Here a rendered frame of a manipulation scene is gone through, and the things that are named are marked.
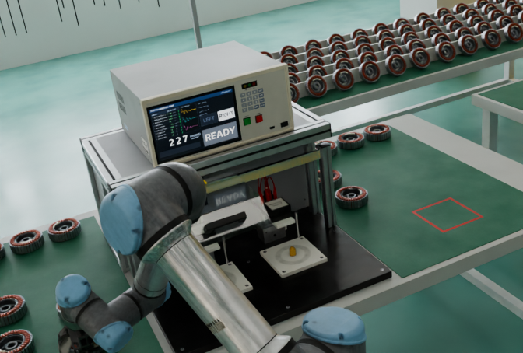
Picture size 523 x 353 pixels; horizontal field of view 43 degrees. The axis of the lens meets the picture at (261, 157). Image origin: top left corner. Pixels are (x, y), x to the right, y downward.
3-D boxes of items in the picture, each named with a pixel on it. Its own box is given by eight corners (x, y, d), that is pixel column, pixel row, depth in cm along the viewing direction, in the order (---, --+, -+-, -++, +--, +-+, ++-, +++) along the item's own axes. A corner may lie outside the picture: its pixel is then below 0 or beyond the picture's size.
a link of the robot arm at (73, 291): (71, 312, 142) (45, 288, 145) (77, 333, 151) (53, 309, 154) (99, 288, 146) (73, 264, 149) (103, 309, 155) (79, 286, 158)
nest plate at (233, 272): (253, 289, 185) (252, 285, 185) (203, 308, 180) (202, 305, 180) (232, 264, 198) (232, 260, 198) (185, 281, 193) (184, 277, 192)
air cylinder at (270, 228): (286, 236, 209) (284, 221, 206) (265, 244, 206) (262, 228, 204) (279, 229, 213) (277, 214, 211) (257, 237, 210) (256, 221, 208)
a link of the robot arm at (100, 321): (149, 313, 148) (115, 283, 152) (111, 342, 140) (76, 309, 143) (142, 334, 153) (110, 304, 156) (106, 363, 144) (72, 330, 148)
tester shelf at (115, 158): (331, 136, 201) (331, 123, 199) (114, 203, 178) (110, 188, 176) (269, 99, 238) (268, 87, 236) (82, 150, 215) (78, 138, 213)
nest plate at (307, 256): (328, 261, 194) (327, 257, 193) (282, 278, 189) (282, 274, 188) (303, 239, 206) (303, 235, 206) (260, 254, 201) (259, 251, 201)
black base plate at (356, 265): (392, 277, 187) (391, 270, 186) (178, 363, 165) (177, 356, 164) (311, 211, 226) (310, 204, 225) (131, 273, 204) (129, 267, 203)
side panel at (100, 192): (132, 270, 206) (110, 178, 192) (123, 274, 205) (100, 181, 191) (112, 232, 229) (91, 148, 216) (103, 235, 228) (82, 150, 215)
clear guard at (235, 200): (272, 224, 170) (269, 204, 168) (184, 254, 162) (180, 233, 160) (224, 179, 198) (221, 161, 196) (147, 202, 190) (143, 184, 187)
